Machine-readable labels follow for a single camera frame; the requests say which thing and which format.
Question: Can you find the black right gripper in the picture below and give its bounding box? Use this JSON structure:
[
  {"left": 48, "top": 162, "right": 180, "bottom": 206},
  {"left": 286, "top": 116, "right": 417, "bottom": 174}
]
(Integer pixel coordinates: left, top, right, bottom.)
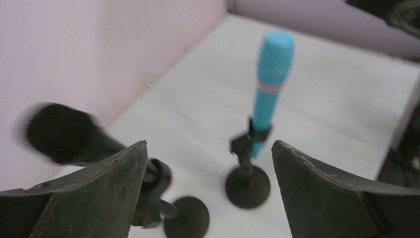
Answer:
[{"left": 345, "top": 0, "right": 420, "bottom": 38}]

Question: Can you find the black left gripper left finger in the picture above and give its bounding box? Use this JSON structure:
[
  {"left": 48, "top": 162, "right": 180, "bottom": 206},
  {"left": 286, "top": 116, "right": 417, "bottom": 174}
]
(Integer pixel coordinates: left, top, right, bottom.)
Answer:
[{"left": 0, "top": 141, "right": 148, "bottom": 238}]

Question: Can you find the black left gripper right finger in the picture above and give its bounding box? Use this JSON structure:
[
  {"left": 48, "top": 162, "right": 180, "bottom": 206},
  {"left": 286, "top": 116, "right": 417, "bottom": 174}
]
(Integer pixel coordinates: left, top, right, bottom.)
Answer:
[{"left": 272, "top": 140, "right": 420, "bottom": 238}]

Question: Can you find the black microphone stand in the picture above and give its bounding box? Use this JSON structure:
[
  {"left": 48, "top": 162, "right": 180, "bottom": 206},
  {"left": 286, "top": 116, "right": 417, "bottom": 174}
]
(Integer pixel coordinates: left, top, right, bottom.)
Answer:
[
  {"left": 225, "top": 117, "right": 272, "bottom": 209},
  {"left": 131, "top": 158, "right": 210, "bottom": 238}
]

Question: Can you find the black microphone orange tip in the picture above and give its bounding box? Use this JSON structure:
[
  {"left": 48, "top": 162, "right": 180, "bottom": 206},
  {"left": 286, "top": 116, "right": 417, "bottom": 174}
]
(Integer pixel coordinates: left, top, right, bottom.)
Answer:
[{"left": 13, "top": 102, "right": 171, "bottom": 188}]

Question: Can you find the blue microphone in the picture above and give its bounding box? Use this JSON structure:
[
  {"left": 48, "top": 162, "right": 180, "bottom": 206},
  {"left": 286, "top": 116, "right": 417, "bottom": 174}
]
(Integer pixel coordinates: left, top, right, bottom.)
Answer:
[{"left": 251, "top": 30, "right": 295, "bottom": 159}]

